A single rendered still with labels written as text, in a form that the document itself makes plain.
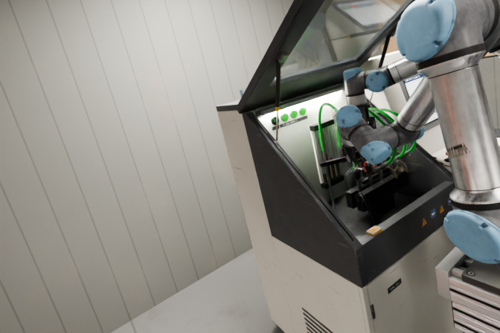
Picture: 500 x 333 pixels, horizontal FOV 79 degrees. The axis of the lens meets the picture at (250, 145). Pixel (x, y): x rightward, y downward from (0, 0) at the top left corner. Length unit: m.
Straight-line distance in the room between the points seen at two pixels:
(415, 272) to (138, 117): 2.03
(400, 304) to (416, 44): 1.09
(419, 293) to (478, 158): 0.97
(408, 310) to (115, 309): 2.08
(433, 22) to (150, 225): 2.37
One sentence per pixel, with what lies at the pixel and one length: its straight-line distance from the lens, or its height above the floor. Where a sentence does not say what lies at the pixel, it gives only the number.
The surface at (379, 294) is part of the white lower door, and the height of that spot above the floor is 0.72.
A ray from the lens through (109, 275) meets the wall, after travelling 2.71.
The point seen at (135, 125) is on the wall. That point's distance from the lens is 2.50.
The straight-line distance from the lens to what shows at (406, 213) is 1.38.
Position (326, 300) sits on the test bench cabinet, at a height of 0.60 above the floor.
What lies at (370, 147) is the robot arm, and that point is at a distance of 0.94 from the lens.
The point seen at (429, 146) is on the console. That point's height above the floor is 1.02.
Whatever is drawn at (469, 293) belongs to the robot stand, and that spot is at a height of 0.95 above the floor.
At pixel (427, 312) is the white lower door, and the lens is 1.70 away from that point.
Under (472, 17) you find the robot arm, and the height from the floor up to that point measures 1.62.
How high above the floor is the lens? 1.61
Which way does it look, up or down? 12 degrees down
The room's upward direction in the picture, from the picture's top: 14 degrees counter-clockwise
